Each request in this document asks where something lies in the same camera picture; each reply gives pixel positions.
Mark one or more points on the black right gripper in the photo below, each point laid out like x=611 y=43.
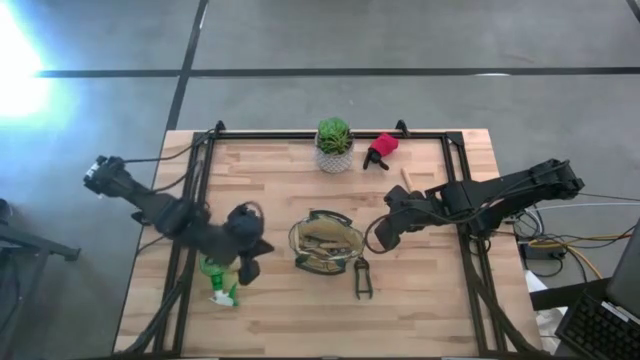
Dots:
x=407 y=212

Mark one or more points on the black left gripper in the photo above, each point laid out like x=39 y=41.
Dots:
x=245 y=225

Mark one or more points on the green spray bottle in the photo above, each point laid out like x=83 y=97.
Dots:
x=217 y=280

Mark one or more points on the beige green-trimmed gardening bag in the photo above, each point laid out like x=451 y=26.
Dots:
x=300 y=255

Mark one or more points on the red and black glove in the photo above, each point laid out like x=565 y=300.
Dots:
x=384 y=145

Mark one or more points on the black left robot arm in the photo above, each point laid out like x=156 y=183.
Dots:
x=165 y=212

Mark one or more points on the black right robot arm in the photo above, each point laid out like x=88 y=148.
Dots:
x=500 y=192

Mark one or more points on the succulent in white patterned pot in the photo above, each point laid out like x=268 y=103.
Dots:
x=334 y=145

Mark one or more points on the black power box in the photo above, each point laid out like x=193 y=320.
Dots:
x=536 y=251

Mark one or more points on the white paper sheet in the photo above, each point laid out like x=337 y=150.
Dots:
x=547 y=320

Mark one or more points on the black metal stand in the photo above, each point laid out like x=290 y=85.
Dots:
x=30 y=245

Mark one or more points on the black laptop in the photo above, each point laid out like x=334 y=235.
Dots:
x=600 y=330

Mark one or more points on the black aluminium table frame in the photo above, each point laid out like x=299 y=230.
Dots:
x=270 y=135

